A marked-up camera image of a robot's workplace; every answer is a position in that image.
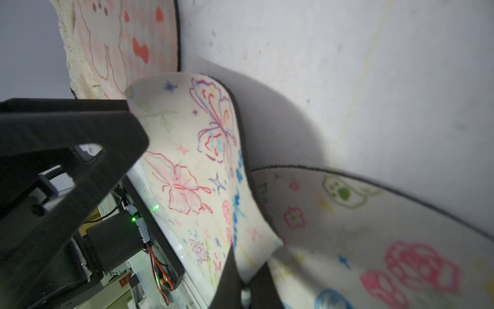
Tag cream pink bow coaster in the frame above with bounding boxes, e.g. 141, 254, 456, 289
126, 73, 283, 288

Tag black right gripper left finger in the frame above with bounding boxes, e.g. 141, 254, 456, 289
209, 246, 243, 309

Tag cream butterfly coaster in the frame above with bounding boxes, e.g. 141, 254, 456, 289
252, 167, 493, 308

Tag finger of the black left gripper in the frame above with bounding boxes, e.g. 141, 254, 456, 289
1, 99, 149, 308

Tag cream glove on table left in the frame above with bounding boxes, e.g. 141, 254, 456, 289
49, 0, 108, 100

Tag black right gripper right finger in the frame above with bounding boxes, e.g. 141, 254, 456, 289
249, 263, 284, 309

